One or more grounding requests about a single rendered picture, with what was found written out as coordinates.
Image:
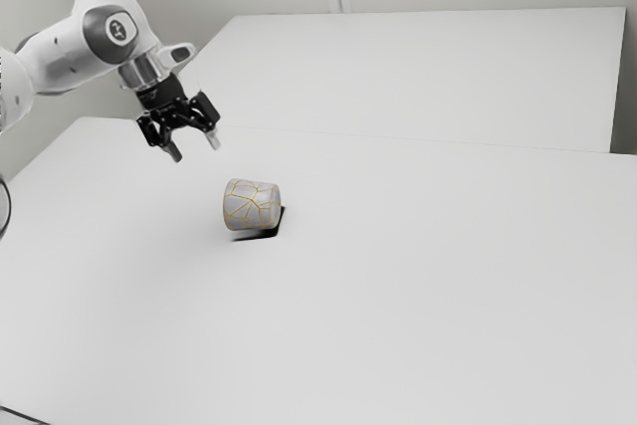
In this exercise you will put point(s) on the white mug with gold cracks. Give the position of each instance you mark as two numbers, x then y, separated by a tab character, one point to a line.
250	204

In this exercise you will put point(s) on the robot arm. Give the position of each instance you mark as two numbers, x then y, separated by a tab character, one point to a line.
60	52

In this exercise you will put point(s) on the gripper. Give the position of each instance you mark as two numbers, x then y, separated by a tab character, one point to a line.
163	94

